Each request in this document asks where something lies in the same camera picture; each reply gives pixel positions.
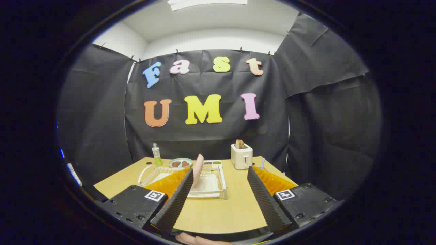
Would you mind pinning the brown meat piece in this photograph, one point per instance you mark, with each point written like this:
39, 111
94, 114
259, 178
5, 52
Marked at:
185, 163
175, 164

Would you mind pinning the ceiling light panel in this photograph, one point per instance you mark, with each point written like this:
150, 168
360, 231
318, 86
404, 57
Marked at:
204, 3

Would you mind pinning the brown bread slice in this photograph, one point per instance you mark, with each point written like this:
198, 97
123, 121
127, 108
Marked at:
239, 144

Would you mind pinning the white compartment seasoning tray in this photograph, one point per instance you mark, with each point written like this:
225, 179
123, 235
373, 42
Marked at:
213, 163

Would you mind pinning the cream toaster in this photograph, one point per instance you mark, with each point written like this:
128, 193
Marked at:
241, 158

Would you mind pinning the pink plate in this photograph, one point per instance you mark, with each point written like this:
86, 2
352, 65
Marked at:
198, 168

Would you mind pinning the black backdrop cloth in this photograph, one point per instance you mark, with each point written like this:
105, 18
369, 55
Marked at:
204, 139

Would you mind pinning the green drink bottle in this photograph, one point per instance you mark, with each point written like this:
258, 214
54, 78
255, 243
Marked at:
156, 154

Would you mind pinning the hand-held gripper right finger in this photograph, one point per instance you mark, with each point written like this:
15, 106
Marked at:
269, 204

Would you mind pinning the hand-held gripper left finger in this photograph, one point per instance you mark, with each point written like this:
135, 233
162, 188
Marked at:
173, 207

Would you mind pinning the pale green plate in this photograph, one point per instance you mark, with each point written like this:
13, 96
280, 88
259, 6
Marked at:
180, 159

